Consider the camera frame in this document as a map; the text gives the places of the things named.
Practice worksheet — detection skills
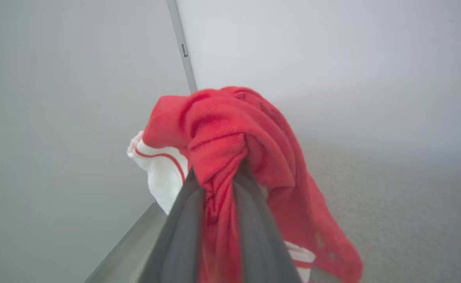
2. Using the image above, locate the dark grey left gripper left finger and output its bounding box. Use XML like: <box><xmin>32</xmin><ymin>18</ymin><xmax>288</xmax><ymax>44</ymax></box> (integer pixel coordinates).
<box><xmin>137</xmin><ymin>168</ymin><xmax>206</xmax><ymax>283</ymax></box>

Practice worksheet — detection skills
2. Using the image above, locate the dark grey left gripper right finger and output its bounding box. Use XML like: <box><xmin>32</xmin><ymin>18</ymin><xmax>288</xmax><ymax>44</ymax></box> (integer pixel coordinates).
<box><xmin>232</xmin><ymin>159</ymin><xmax>302</xmax><ymax>283</ymax></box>

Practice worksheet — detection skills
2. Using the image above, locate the red Bulls basketball jersey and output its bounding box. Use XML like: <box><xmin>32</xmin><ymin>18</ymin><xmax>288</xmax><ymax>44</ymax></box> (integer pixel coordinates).
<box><xmin>127</xmin><ymin>86</ymin><xmax>364</xmax><ymax>283</ymax></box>

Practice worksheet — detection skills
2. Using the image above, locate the grey metal wall trim strip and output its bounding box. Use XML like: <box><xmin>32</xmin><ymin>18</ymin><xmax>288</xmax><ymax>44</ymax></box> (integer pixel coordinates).
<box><xmin>166</xmin><ymin>0</ymin><xmax>198</xmax><ymax>94</ymax></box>

